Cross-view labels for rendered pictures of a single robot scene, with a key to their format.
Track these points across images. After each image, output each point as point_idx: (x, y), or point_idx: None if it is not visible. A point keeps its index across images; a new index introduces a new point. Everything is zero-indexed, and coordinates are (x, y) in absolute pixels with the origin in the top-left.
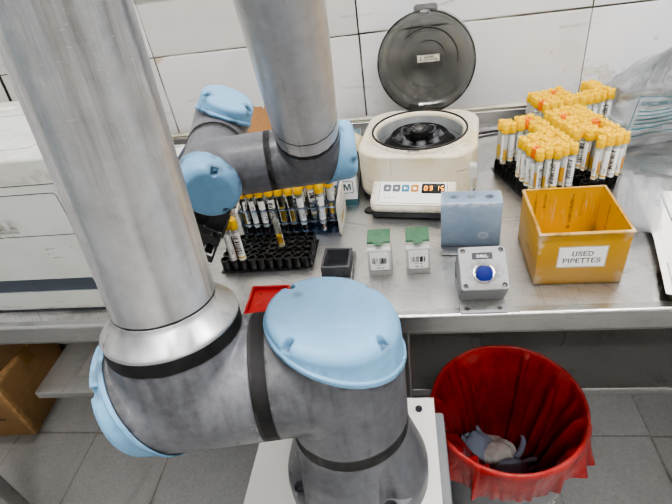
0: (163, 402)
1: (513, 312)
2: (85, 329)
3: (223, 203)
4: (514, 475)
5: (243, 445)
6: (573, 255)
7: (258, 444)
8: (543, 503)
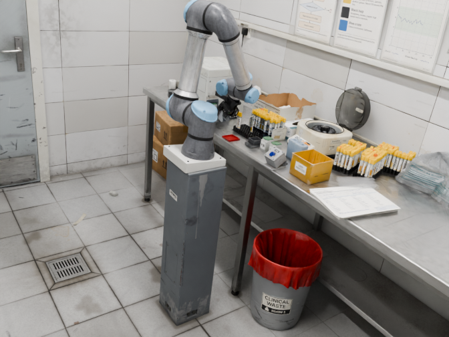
0: (174, 101)
1: (272, 171)
2: None
3: (221, 92)
4: (260, 254)
5: (219, 233)
6: (298, 166)
7: (224, 237)
8: (270, 292)
